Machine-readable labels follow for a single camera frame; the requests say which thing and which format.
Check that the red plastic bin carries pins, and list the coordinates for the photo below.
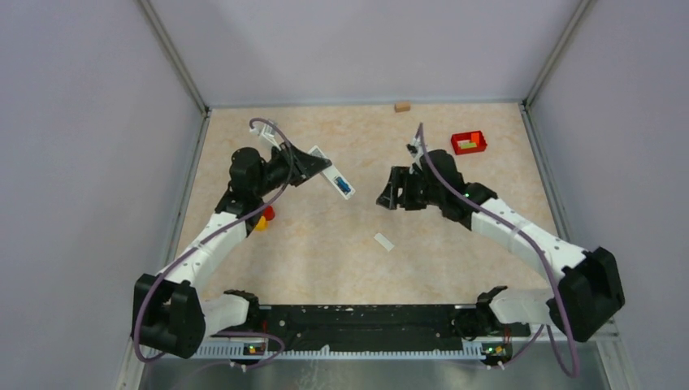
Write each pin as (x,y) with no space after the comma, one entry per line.
(468,142)

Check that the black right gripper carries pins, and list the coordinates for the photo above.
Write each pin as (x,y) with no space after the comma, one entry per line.
(400,178)

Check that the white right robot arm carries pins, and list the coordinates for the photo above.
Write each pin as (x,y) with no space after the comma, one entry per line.
(584,287)

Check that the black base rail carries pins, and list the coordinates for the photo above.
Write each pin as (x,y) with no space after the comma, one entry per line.
(378,328)

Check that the small wooden block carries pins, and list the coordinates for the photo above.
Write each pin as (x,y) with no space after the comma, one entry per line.
(400,107)

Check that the white remote control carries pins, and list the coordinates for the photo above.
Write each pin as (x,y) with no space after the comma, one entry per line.
(331,172)

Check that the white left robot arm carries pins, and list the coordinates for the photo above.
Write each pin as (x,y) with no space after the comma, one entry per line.
(168,314)

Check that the red oval toy block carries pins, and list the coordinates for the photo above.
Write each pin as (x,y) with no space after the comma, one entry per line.
(268,213)

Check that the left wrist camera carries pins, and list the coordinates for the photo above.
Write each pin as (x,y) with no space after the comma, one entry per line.
(266,134)

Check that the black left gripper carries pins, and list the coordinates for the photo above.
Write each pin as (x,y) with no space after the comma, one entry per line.
(305,166)

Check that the yellow traffic light toy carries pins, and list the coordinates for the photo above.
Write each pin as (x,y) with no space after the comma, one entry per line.
(261,225)

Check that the white battery cover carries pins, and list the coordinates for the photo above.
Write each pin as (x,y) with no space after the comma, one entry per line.
(384,242)

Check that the blue battery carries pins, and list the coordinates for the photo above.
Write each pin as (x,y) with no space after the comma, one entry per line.
(342,185)

